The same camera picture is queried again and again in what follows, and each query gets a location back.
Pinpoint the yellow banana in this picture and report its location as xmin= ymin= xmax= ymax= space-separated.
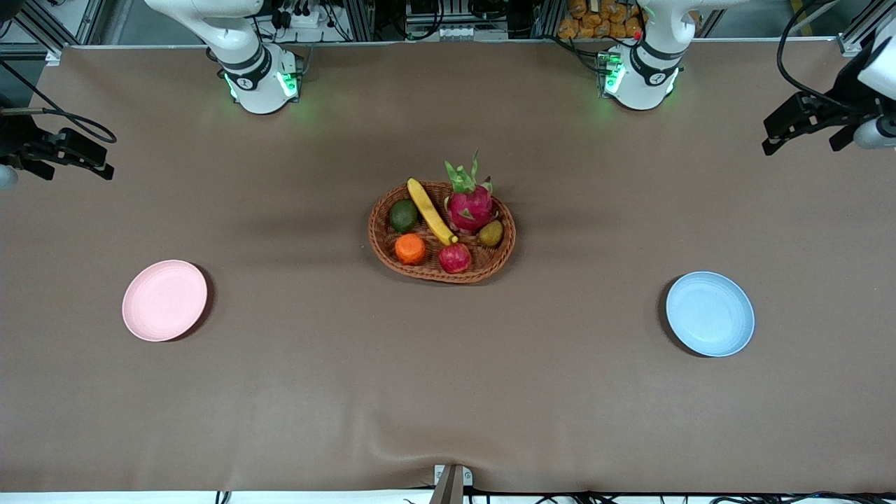
xmin=407 ymin=178 xmax=459 ymax=246

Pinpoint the red apple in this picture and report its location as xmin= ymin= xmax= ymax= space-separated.
xmin=438 ymin=242 xmax=473 ymax=274

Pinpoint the pink plate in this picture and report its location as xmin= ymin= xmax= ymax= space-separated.
xmin=122 ymin=260 xmax=209 ymax=343

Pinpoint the light blue plate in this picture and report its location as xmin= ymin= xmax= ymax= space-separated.
xmin=665 ymin=271 xmax=756 ymax=358

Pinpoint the bag of orange snacks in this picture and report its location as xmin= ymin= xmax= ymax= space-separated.
xmin=557 ymin=0 xmax=646 ymax=40

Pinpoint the green avocado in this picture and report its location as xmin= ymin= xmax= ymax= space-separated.
xmin=389 ymin=199 xmax=419 ymax=234

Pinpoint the orange fruit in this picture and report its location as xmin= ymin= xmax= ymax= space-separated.
xmin=394 ymin=233 xmax=427 ymax=266

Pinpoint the pink dragon fruit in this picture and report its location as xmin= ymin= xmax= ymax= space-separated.
xmin=444 ymin=150 xmax=499 ymax=235

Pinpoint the white power strip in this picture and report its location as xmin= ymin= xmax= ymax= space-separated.
xmin=435 ymin=24 xmax=510 ymax=41

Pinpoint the brown wicker basket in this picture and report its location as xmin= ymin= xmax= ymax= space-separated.
xmin=368 ymin=181 xmax=517 ymax=284

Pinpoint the brown table cloth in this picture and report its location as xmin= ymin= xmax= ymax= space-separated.
xmin=0 ymin=38 xmax=896 ymax=495

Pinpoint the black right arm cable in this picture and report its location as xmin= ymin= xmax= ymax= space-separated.
xmin=0 ymin=59 xmax=118 ymax=145

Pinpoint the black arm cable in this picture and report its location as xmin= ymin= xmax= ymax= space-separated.
xmin=0 ymin=59 xmax=118 ymax=145
xmin=776 ymin=0 xmax=896 ymax=107

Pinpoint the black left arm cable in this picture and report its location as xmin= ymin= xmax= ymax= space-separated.
xmin=776 ymin=0 xmax=896 ymax=107

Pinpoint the aluminium frame post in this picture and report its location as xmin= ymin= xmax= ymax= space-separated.
xmin=0 ymin=0 xmax=106 ymax=65
xmin=836 ymin=0 xmax=896 ymax=57

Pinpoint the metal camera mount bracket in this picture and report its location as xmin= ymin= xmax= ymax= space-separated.
xmin=428 ymin=464 xmax=474 ymax=504

